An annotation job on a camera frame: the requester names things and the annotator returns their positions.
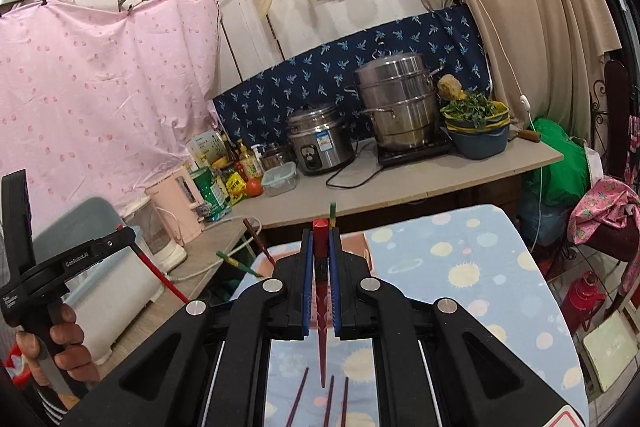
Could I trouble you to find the yellow packet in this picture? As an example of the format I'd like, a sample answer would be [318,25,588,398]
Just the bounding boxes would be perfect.
[222,169,248,202]

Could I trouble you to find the brown loofah sponge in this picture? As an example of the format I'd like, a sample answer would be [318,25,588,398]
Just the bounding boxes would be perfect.
[437,74,468,102]

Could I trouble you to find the pink electric kettle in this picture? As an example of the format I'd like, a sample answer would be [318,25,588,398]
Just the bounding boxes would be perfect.
[145,167,203,248]

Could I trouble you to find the white carton box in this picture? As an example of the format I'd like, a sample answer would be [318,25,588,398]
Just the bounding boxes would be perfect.
[187,132,226,170]

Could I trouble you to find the black induction cooker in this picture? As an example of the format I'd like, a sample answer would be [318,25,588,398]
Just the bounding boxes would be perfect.
[376,134,456,166]

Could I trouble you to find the blue plastic basin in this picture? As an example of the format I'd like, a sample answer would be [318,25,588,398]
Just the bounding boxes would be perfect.
[445,122,511,160]

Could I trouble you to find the wooden counter board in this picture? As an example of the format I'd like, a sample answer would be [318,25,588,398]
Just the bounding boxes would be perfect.
[90,134,565,373]

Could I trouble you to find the white topped stool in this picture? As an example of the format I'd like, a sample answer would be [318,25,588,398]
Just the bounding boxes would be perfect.
[580,307,640,405]

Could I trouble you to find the pink dotted curtain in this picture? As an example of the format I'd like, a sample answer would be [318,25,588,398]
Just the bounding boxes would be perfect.
[0,0,221,228]

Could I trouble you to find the clear plastic food container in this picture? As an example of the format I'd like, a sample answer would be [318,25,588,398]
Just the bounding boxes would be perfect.
[261,161,299,198]

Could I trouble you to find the red thermos flask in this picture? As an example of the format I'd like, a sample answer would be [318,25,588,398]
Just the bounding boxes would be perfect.
[560,271,608,333]

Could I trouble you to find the blue printed tablecloth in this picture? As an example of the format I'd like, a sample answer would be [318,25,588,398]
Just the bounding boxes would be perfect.
[240,204,591,427]

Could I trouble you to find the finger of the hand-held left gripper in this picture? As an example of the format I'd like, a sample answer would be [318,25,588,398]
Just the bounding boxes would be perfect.
[92,227,137,261]

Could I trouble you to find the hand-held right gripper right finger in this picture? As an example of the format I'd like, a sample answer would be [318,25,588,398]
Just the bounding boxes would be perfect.
[327,229,591,427]

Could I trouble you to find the green plastic bag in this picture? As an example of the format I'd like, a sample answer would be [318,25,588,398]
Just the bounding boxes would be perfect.
[520,117,591,208]

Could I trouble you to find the pink printed cloth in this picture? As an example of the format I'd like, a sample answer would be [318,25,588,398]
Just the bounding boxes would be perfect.
[567,177,640,293]

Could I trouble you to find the green leafy vegetables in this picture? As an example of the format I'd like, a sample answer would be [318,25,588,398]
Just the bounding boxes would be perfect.
[440,89,501,130]

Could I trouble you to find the white cable with switch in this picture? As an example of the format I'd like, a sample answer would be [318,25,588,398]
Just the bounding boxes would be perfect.
[415,0,546,248]

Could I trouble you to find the steel steamer pot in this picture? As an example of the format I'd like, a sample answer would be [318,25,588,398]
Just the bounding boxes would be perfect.
[345,53,446,152]

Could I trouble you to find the person's left hand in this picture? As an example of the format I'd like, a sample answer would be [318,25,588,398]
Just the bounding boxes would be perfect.
[16,307,103,404]

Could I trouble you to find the person's left forearm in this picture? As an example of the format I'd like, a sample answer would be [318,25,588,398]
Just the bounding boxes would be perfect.
[27,389,68,427]

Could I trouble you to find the dark wooden chair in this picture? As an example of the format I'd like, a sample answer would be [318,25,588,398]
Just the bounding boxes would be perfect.
[587,59,640,188]

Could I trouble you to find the steel rice cooker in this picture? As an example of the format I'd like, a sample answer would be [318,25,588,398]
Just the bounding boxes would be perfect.
[286,104,357,176]

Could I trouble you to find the navy floral cloth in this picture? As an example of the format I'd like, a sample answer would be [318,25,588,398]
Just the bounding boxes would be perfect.
[212,4,493,148]

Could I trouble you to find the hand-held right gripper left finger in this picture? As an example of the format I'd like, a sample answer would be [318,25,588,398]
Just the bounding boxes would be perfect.
[60,227,316,427]

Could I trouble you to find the green can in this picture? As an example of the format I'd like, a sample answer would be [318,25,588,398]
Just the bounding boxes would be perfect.
[192,164,233,223]

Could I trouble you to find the white translucent appliance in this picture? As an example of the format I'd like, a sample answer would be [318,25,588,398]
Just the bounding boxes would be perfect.
[122,199,188,275]

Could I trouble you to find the yellow oil bottle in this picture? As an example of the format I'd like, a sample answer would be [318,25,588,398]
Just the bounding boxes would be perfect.
[235,139,263,180]

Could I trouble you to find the grey-blue plastic tub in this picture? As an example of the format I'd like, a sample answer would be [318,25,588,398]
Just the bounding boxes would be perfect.
[30,197,161,365]

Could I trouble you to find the yellow colander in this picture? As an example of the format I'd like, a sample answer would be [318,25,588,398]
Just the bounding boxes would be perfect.
[440,102,512,130]

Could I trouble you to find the pink perforated utensil basket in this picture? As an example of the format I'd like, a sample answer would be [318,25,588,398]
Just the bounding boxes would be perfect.
[342,231,375,269]

